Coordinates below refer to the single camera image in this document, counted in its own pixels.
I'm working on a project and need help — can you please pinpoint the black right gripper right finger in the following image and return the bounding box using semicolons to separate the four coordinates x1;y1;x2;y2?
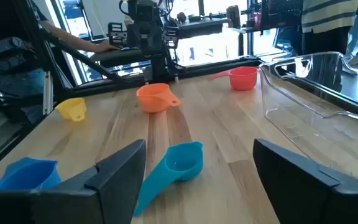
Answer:
252;138;358;224

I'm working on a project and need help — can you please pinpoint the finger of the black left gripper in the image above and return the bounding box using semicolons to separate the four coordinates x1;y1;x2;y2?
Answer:
108;22;127;48
163;26;180;50

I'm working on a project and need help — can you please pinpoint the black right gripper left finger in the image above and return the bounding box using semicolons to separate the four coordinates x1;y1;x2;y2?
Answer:
0;139;147;224

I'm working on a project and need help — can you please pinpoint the orange measuring cup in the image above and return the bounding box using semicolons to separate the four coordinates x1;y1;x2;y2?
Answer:
136;83;181;113

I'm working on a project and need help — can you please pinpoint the teal measuring cup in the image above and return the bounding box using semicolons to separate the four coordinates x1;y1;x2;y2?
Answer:
134;141;204;217

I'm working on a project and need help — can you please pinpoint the red measuring cup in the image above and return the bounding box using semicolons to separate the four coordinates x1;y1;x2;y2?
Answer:
209;66;259;91

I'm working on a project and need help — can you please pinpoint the blue measuring cup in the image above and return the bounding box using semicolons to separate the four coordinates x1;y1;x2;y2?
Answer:
0;156;62;191

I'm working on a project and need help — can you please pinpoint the yellow measuring cup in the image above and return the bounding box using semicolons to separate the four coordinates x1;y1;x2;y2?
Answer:
55;97;87;122

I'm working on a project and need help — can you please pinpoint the clear plastic basket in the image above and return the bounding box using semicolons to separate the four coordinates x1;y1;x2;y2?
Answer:
259;52;358;187

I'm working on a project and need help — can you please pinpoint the dark background workbench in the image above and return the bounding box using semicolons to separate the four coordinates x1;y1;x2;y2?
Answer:
178;17;232;40

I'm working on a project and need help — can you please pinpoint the black aluminium table frame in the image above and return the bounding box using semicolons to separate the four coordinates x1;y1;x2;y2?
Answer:
0;27;358;181

